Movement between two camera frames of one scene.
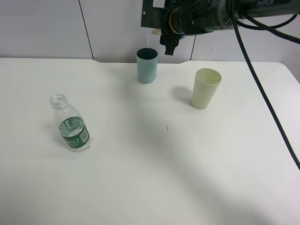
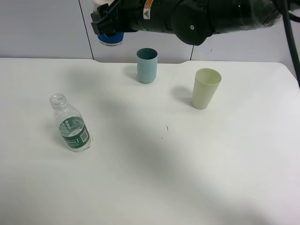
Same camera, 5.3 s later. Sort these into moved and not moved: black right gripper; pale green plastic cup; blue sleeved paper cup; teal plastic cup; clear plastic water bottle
Moved: blue sleeved paper cup; black right gripper
Not moved: pale green plastic cup; clear plastic water bottle; teal plastic cup
